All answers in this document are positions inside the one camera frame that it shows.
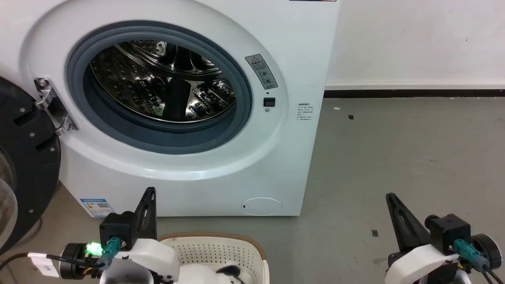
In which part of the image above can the black baseboard strip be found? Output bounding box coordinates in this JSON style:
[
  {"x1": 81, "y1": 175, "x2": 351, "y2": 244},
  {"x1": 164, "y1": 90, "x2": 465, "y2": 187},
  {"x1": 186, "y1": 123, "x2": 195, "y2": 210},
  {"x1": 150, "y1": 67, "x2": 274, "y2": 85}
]
[{"x1": 324, "y1": 90, "x2": 505, "y2": 98}]

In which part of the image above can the white cable tag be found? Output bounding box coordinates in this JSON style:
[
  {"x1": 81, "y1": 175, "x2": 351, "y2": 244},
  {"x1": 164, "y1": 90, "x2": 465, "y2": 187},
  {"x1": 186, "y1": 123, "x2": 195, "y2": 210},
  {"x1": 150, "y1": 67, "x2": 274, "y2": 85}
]
[{"x1": 28, "y1": 252, "x2": 60, "y2": 277}]

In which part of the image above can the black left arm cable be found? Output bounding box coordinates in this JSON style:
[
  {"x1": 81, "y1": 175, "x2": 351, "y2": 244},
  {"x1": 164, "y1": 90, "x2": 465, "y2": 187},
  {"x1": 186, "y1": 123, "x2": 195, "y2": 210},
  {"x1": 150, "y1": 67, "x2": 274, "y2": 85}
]
[{"x1": 0, "y1": 252, "x2": 105, "y2": 273}]

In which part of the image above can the black and white plush toy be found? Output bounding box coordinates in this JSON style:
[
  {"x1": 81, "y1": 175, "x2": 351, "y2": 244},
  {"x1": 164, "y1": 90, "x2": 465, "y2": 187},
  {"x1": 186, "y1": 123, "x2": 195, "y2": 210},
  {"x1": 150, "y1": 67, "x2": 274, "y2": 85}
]
[{"x1": 180, "y1": 263, "x2": 253, "y2": 284}]

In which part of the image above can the grey rubber door gasket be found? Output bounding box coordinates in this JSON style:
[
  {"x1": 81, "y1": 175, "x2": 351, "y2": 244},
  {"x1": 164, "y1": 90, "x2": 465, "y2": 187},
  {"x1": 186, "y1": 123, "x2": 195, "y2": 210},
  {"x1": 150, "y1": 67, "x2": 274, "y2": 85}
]
[{"x1": 65, "y1": 22, "x2": 253, "y2": 155}]

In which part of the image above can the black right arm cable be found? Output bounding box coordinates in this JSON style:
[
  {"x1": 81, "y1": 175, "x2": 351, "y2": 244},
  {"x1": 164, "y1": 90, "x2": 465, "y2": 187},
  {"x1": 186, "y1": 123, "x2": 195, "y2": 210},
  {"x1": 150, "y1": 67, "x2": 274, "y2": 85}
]
[{"x1": 475, "y1": 260, "x2": 505, "y2": 284}]

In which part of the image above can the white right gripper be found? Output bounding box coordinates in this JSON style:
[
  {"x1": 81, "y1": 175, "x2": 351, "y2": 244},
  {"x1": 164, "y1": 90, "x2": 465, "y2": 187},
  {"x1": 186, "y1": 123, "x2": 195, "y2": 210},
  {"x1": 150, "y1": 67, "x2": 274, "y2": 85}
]
[{"x1": 384, "y1": 192, "x2": 460, "y2": 284}]

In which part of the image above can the white front-load washing machine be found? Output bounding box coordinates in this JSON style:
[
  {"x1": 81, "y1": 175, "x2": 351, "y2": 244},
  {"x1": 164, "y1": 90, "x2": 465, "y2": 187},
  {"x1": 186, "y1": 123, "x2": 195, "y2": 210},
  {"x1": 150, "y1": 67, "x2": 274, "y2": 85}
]
[{"x1": 0, "y1": 0, "x2": 340, "y2": 218}]

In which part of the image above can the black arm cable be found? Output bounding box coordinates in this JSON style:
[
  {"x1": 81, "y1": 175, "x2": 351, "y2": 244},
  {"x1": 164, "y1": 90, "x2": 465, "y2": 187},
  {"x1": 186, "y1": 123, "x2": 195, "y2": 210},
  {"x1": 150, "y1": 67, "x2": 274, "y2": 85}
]
[
  {"x1": 0, "y1": 252, "x2": 105, "y2": 273},
  {"x1": 475, "y1": 260, "x2": 505, "y2": 284}
]

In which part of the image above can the blue energy label sticker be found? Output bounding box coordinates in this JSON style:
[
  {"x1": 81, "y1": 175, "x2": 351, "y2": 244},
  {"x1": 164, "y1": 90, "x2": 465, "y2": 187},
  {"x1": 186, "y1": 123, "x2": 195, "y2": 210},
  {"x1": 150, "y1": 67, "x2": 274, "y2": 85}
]
[{"x1": 80, "y1": 198, "x2": 115, "y2": 218}]

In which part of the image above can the metal door hinge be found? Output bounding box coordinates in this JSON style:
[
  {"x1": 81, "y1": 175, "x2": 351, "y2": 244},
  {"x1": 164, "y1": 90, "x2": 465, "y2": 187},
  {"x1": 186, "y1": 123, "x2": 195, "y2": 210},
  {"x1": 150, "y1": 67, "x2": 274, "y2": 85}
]
[{"x1": 34, "y1": 78, "x2": 79, "y2": 136}]

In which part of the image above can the stainless steel washing machine drum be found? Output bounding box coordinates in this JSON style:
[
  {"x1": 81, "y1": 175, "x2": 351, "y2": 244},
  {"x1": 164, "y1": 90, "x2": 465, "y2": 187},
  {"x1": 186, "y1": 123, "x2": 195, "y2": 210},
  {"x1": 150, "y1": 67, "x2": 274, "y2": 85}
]
[{"x1": 90, "y1": 40, "x2": 237, "y2": 124}]

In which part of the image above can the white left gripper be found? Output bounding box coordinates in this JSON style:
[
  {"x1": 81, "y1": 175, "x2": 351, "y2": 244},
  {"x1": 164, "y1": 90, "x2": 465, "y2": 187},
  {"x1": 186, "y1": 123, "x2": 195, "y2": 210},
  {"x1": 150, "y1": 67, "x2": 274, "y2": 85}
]
[{"x1": 99, "y1": 187, "x2": 181, "y2": 284}]

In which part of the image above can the black washing machine door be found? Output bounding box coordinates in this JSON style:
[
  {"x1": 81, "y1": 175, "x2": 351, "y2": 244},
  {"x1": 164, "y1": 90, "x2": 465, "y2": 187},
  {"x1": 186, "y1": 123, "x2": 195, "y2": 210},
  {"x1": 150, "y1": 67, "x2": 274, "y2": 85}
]
[{"x1": 0, "y1": 76, "x2": 62, "y2": 255}]

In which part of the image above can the grey warning sticker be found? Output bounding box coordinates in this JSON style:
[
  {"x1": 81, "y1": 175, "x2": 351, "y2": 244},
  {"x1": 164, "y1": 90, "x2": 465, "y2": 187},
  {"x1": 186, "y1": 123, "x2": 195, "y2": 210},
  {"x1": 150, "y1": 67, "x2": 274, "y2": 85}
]
[{"x1": 245, "y1": 54, "x2": 279, "y2": 90}]

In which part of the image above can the cream perforated laundry basket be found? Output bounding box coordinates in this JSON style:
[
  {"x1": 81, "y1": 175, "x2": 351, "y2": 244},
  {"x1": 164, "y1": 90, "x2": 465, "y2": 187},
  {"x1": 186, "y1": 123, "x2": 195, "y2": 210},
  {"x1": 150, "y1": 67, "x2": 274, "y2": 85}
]
[{"x1": 158, "y1": 232, "x2": 271, "y2": 284}]

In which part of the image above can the oval filter cover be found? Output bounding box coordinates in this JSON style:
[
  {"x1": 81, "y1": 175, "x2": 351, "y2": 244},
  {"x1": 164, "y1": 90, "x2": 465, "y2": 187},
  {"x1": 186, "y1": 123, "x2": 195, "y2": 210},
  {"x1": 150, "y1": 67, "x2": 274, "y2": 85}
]
[{"x1": 241, "y1": 197, "x2": 283, "y2": 216}]

